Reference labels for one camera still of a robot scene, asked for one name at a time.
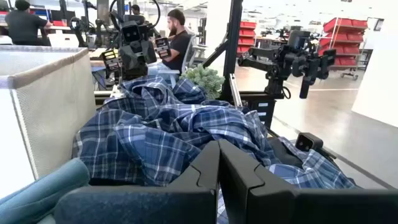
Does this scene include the blue plaid shirt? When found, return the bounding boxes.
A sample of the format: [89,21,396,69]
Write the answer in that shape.
[72,76,358,224]

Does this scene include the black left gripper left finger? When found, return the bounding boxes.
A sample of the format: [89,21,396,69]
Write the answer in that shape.
[54,141,221,224]

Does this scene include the green artificial plant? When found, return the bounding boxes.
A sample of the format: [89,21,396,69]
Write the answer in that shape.
[180,64,225,100]

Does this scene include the small black table camera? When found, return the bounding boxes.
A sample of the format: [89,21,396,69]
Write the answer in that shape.
[294,132,324,153]

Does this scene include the rack with red bins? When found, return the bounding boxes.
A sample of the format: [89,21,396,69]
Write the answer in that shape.
[318,17,369,80]
[236,20,258,57]

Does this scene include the white fabric storage bin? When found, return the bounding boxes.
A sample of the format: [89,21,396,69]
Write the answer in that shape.
[0,45,97,200]

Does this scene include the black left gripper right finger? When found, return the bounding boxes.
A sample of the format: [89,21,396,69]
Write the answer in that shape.
[218,139,398,224]

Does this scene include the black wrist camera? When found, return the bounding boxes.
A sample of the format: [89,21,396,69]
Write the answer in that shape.
[120,21,147,43]

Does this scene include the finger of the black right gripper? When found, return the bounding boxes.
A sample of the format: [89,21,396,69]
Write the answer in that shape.
[101,49,122,78]
[154,36,172,60]

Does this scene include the grey office chair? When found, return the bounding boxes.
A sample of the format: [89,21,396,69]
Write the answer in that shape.
[182,30,198,74]

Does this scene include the teal grey garment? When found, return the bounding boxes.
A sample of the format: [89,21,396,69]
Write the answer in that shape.
[0,157,91,224]

